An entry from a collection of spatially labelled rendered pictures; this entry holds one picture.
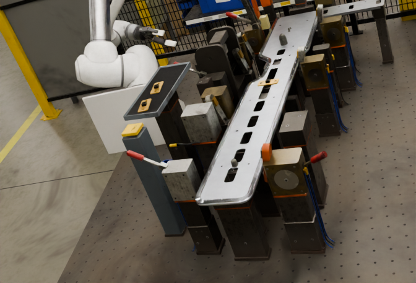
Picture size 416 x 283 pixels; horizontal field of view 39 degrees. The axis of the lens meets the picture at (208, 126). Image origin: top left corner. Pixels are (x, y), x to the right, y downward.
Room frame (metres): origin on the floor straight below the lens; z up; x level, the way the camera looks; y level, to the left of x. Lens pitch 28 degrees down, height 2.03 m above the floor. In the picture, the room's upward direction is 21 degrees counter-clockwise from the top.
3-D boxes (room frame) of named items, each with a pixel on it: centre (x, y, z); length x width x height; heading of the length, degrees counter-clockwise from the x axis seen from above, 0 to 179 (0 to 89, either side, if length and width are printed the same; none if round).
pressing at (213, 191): (2.04, -0.28, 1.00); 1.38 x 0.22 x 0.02; 153
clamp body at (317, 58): (2.03, -0.48, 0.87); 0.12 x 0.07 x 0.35; 63
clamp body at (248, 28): (2.56, -0.34, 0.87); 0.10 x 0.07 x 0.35; 63
